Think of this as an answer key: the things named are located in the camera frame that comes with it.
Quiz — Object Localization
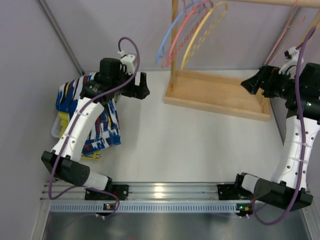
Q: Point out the blue patterned trousers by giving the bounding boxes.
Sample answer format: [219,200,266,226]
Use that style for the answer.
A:
[55,72,121,155]

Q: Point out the pink wire hanger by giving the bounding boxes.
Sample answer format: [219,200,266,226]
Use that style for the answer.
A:
[263,0,306,65]

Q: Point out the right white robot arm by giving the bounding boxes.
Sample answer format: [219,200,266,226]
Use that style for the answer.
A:
[235,62,320,211]

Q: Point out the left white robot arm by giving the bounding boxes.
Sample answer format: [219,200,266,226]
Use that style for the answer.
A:
[41,54,150,192]

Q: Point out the pink plastic hanger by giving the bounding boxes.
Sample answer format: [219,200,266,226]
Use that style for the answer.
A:
[160,0,214,69]

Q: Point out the blue plastic hanger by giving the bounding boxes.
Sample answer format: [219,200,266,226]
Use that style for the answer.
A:
[155,0,203,64]

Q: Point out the yellow folded trousers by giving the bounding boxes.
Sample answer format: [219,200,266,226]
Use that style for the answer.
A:
[57,111,102,160]

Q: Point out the yellow plastic hanger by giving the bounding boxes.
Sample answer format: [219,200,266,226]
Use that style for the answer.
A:
[180,1,229,70]

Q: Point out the wooden clothes rack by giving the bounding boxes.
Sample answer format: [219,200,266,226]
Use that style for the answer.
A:
[155,0,320,121]

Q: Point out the white plastic basket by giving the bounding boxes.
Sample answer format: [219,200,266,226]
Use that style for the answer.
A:
[51,115,62,139]

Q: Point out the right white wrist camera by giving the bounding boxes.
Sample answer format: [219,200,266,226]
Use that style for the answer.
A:
[278,46,300,77]

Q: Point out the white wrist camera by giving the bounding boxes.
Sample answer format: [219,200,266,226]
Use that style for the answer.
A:
[278,46,300,77]
[118,50,137,75]

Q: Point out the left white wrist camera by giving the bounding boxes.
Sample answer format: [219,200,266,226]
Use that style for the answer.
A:
[118,50,137,75]

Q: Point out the white slotted cable duct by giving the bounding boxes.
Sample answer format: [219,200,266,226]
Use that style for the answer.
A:
[50,201,251,214]

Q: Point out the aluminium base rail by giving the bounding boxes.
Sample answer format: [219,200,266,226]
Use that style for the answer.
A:
[51,181,241,202]

